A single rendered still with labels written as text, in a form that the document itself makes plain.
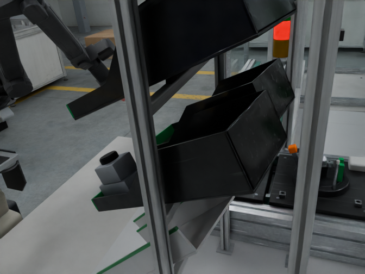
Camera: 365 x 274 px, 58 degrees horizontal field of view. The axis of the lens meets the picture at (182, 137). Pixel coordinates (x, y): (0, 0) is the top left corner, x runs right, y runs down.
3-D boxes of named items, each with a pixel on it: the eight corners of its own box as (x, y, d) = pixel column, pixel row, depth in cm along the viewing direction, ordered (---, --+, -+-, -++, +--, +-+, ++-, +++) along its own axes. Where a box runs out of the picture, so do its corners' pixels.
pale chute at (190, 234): (111, 292, 62) (95, 274, 62) (151, 244, 72) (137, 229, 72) (197, 253, 43) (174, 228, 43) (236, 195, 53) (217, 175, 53)
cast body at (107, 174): (107, 202, 53) (85, 165, 52) (124, 187, 56) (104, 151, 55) (142, 196, 48) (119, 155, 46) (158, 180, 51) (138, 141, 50)
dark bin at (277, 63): (140, 162, 64) (123, 129, 63) (175, 133, 74) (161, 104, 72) (272, 129, 47) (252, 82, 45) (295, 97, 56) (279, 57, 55)
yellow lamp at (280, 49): (271, 57, 95) (272, 40, 92) (273, 53, 99) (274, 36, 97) (289, 57, 93) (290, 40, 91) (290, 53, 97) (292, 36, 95)
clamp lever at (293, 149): (296, 172, 89) (287, 148, 87) (297, 168, 91) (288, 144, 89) (310, 169, 88) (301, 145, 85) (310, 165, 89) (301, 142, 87)
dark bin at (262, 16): (74, 120, 45) (45, 70, 43) (133, 88, 54) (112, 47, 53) (258, 37, 27) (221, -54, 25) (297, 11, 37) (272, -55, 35)
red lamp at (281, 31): (272, 39, 92) (272, 22, 90) (274, 36, 97) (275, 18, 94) (290, 39, 91) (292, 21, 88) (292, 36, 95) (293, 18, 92)
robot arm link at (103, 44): (65, 44, 109) (76, 67, 108) (92, 25, 106) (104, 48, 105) (85, 53, 121) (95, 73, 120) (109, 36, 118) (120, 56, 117)
